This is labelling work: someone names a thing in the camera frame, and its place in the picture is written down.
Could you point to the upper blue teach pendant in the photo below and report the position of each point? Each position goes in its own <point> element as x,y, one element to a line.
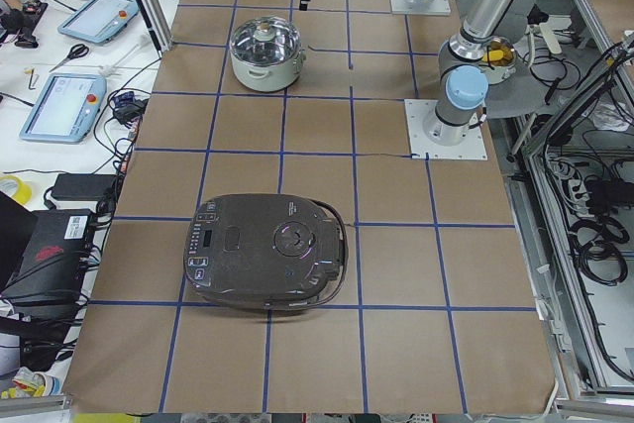
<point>99,21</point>

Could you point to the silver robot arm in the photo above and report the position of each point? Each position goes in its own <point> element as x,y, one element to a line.
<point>463,85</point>

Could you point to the blue teach pendant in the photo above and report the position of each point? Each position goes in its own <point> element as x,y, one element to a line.
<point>99,21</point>
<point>66,108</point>

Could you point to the black handled scissors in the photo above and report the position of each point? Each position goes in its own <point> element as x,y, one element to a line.
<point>75,52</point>

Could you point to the dark brown rice cooker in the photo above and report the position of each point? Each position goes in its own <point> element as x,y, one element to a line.
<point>263,251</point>

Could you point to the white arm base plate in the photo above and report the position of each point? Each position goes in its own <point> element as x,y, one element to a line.
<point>430,138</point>

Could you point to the aluminium frame rail right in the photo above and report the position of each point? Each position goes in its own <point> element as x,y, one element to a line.
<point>573,188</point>

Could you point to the lower blue teach pendant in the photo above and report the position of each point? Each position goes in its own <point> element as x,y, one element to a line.
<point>66,108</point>

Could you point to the glass pot lid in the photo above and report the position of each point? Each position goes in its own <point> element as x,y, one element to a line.
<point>265,41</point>

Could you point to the black power adapter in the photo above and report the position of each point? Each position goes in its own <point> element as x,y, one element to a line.
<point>82,186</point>

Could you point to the yellow tape roll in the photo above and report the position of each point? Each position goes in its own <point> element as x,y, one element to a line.
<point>15,188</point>

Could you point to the bowl with yellow object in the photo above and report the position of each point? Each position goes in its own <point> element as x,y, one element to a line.
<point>499,60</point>

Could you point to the pale green cooking pot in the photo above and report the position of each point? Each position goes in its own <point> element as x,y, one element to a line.
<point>269,78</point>

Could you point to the black computer box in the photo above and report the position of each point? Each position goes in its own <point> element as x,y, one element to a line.
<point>52,266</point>

